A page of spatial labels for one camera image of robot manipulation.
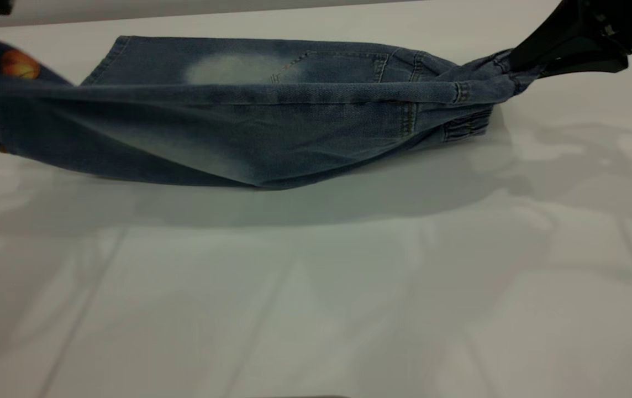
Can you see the blue denim jeans basketball print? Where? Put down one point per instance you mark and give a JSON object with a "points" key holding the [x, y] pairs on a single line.
{"points": [[238, 132]]}

